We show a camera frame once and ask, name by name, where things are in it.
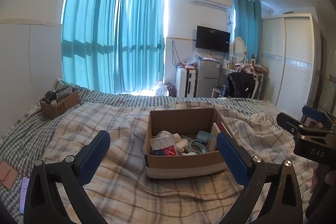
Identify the white cloth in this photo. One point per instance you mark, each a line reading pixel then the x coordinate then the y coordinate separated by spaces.
pixel 167 139

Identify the teal window curtain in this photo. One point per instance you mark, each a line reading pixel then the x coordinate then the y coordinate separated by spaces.
pixel 113 46

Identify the small cardboard box with items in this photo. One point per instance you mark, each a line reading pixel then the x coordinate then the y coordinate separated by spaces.
pixel 60 98

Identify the silver mini fridge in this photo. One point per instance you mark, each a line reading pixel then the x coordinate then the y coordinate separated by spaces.
pixel 207 77

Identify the white louvred wardrobe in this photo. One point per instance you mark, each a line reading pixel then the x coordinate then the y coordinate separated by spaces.
pixel 289 44

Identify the black wall television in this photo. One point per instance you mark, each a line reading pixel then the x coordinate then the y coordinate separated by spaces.
pixel 212 39

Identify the large cardboard box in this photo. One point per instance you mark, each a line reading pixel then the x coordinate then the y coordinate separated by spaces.
pixel 184 122

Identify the smartphone on bed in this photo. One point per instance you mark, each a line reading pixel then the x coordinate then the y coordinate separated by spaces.
pixel 23 192

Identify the white suitcase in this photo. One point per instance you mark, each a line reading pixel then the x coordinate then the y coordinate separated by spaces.
pixel 185 82

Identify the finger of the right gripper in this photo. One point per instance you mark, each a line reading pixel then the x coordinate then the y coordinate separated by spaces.
pixel 313 114
pixel 290 124

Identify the oval white vanity mirror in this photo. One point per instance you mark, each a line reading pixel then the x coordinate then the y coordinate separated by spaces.
pixel 238 50

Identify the tan book-like box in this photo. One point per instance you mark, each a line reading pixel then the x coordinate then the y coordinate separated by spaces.
pixel 217 128

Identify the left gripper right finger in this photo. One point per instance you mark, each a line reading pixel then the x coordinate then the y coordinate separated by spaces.
pixel 283 202

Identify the pink plastic stool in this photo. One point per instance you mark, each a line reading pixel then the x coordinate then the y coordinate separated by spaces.
pixel 309 122

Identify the teal corner curtain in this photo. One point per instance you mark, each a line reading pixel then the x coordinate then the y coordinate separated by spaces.
pixel 249 25

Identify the plaid beige blanket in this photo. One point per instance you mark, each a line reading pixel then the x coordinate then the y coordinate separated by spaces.
pixel 121 190

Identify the pink leather wallet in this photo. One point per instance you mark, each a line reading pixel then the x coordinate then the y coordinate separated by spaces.
pixel 8 175

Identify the grey-green hand grip tool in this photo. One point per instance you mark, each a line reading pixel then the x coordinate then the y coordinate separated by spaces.
pixel 195 145

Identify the black jacket on chair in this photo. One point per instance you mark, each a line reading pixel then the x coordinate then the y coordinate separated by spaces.
pixel 240 85

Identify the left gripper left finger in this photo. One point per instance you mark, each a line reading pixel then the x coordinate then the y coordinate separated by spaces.
pixel 43 203

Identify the pale green earbuds case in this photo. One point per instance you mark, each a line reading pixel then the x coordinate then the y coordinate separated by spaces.
pixel 203 136

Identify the clear plastic bag on floor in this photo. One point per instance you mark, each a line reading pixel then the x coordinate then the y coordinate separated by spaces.
pixel 160 90

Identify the person's right hand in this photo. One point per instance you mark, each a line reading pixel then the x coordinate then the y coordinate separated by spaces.
pixel 329 179

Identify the clear floss pick jar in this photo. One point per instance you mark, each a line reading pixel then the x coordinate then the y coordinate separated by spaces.
pixel 156 151

